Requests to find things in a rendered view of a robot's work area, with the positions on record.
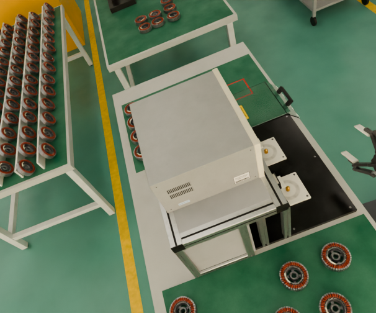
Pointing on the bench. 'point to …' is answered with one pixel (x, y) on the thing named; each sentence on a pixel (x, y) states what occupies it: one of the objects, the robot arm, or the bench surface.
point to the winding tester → (195, 141)
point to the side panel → (217, 252)
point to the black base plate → (332, 201)
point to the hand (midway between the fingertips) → (352, 140)
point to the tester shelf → (224, 212)
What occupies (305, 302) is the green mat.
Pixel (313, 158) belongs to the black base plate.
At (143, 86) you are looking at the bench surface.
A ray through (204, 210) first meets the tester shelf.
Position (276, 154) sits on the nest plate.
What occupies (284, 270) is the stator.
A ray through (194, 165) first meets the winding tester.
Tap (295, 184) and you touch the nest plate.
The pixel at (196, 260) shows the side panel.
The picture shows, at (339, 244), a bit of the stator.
